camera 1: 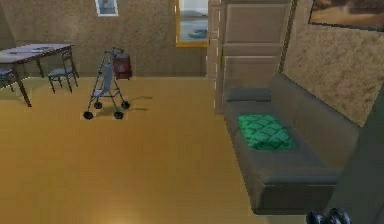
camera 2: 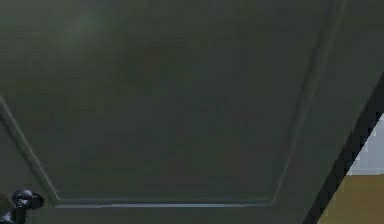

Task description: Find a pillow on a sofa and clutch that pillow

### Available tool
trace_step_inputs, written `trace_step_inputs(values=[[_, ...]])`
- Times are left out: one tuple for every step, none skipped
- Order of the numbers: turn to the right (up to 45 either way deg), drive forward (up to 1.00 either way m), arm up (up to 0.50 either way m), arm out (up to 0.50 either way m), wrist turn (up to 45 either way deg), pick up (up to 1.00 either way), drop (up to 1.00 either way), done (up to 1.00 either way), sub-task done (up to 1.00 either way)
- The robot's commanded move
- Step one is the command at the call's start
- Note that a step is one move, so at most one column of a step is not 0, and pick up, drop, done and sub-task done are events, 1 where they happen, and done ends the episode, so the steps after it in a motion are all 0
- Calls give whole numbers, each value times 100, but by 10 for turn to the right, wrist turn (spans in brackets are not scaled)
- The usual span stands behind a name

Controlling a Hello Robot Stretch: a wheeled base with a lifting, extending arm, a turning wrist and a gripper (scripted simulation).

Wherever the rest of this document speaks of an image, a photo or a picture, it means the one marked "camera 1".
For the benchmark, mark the dark wooden table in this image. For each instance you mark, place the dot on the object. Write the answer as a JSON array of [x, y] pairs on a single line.
[[23, 53]]

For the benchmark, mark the yellow framed window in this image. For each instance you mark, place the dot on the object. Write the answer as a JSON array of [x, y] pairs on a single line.
[[192, 23]]

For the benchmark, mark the dark chair grey seat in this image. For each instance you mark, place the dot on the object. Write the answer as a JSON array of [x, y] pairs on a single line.
[[63, 71], [6, 76]]

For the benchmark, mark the beige panelled door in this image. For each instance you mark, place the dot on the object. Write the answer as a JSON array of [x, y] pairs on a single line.
[[253, 46]]

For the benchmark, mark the dark red bag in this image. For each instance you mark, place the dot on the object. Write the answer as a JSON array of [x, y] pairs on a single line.
[[122, 66]]

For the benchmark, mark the white framed picture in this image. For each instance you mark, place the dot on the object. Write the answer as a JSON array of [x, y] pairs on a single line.
[[106, 7]]

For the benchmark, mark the grey sofa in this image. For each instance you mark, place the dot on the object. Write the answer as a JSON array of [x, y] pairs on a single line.
[[293, 166]]

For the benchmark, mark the black dumbbell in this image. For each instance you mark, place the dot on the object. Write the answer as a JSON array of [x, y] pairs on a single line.
[[328, 216]]

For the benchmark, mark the dark framed brown picture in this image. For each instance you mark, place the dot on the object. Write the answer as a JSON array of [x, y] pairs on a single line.
[[348, 13]]

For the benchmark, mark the grey wheeled walker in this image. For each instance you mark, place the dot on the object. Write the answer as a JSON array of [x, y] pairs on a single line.
[[106, 86]]

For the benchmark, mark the green patterned pillow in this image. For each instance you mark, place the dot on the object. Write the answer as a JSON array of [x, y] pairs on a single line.
[[265, 132]]

